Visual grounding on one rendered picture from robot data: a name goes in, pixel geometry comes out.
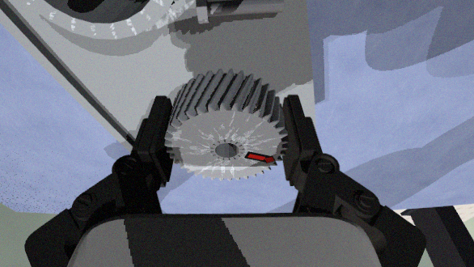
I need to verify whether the grey gear with red arrow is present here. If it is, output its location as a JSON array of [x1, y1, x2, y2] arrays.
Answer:
[[165, 69, 289, 181]]

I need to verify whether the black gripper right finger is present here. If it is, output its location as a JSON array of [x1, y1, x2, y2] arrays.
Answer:
[[282, 95, 426, 267]]

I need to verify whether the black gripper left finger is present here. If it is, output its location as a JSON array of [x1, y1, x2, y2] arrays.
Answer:
[[24, 95, 174, 267]]

